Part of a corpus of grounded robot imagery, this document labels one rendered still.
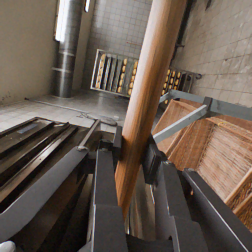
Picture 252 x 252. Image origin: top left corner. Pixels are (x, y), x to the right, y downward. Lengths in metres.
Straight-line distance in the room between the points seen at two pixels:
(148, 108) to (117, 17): 5.26
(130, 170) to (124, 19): 5.26
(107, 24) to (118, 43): 0.61
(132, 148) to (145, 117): 0.03
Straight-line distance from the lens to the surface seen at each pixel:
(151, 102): 0.15
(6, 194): 0.92
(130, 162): 0.17
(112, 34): 5.27
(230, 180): 0.99
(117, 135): 0.16
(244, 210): 0.67
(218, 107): 0.57
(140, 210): 0.89
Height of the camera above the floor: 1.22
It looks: 3 degrees down
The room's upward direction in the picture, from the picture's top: 78 degrees counter-clockwise
